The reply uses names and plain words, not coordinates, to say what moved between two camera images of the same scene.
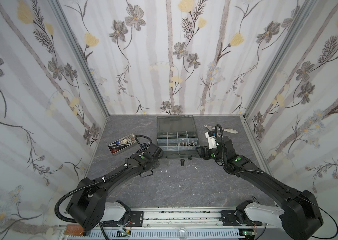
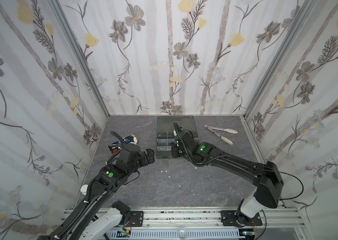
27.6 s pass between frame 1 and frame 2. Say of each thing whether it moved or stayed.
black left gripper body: moved
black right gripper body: moved
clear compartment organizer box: stayed
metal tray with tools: stayed
